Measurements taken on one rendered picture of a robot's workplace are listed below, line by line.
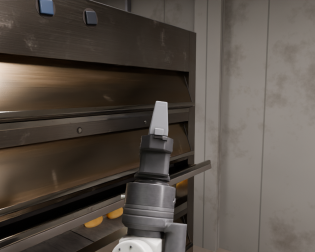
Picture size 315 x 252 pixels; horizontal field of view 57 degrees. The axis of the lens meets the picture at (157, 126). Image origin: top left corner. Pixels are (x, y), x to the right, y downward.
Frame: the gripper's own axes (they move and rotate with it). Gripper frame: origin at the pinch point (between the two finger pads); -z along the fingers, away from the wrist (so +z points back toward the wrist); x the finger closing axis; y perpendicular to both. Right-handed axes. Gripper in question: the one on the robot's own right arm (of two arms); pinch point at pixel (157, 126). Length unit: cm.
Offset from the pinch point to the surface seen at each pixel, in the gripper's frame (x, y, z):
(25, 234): -27.4, 28.8, 24.3
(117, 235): -80, 8, 27
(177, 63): -78, -11, -56
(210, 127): -246, -70, -76
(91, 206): -41.6, 15.4, 16.1
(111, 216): -93, 13, 20
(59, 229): -34.3, 22.3, 22.8
